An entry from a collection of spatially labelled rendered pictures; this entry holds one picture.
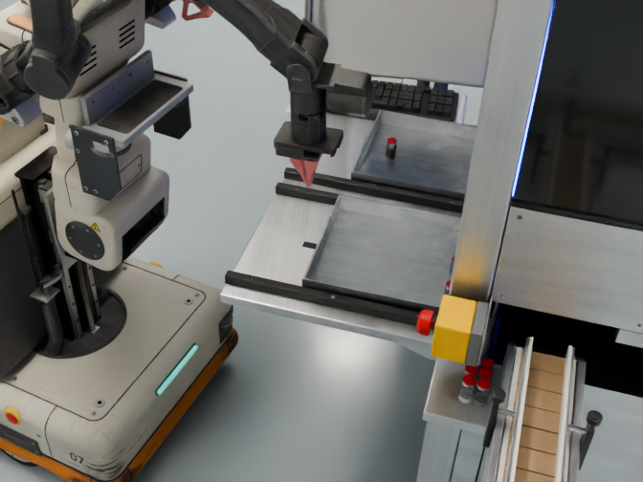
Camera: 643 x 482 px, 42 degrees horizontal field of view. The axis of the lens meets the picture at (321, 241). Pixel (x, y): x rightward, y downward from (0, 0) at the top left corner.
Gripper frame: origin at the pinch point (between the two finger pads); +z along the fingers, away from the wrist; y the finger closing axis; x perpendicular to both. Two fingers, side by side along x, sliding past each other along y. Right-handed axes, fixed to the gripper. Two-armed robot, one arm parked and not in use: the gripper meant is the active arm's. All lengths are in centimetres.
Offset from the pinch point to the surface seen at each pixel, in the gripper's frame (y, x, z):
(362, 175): 2.9, 28.0, 17.5
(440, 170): 17.7, 39.0, 20.8
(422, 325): 23.9, -19.9, 8.5
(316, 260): 0.7, 1.9, 19.4
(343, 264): 5.5, 3.4, 20.4
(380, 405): 8, 43, 109
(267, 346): -31, 56, 108
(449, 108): 14, 74, 26
